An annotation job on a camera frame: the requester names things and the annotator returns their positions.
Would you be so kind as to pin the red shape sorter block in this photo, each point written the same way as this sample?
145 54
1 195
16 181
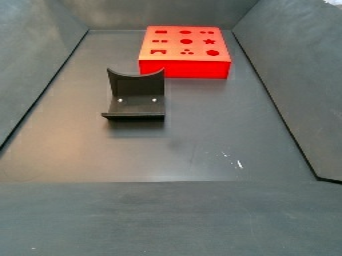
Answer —
187 51

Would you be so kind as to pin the black curved holder stand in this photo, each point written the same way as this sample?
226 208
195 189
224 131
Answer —
137 96

